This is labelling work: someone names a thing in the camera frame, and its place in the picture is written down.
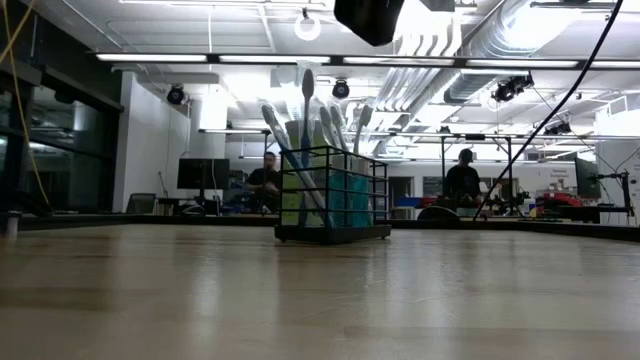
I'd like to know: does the white ring light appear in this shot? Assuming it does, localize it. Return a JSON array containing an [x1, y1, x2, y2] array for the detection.
[[293, 12, 323, 42]]

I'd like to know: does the black overhead beam with lights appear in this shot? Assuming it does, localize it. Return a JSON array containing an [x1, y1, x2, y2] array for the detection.
[[94, 51, 640, 70]]

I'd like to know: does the black computer monitor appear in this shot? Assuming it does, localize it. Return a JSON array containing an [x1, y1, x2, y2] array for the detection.
[[176, 157, 231, 191]]

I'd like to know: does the black wire basket caddy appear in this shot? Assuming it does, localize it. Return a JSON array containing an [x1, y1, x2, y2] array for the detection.
[[273, 144, 393, 246]]

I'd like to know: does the yellow extension cord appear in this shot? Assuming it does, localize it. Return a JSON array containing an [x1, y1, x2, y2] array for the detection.
[[0, 0, 54, 214]]

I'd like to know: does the person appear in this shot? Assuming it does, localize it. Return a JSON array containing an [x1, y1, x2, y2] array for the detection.
[[443, 147, 485, 210], [244, 151, 282, 215]]

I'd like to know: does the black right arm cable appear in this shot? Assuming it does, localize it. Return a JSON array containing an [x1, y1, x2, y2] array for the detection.
[[472, 0, 625, 222]]

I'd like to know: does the grey metal post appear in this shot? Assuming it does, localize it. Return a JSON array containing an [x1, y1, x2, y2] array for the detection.
[[4, 209, 21, 239]]

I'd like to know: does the black monitor on arm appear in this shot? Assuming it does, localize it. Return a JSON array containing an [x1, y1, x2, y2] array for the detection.
[[573, 157, 601, 200]]

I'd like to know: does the teal toothpaste tube white cap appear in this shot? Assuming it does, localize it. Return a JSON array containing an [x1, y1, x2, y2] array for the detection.
[[349, 157, 374, 229], [327, 153, 352, 230]]

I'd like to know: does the silver ventilation duct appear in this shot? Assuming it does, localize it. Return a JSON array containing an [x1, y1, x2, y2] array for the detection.
[[442, 0, 551, 105]]

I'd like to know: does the black aluminium table frame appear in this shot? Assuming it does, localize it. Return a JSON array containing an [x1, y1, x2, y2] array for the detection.
[[0, 209, 640, 244]]

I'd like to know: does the black office chair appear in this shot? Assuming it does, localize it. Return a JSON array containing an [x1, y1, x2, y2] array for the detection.
[[124, 192, 157, 215]]

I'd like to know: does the red object on desk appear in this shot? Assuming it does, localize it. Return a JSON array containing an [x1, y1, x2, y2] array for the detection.
[[534, 192, 584, 211]]

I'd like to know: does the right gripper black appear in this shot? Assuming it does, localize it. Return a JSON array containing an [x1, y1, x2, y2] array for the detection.
[[333, 0, 406, 48]]

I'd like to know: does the black ceiling camera cluster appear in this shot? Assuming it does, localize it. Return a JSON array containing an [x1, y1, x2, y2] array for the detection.
[[543, 121, 574, 136], [492, 73, 535, 104]]

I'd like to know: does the green canister with white lid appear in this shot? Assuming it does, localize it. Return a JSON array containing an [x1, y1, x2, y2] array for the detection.
[[281, 118, 332, 227]]

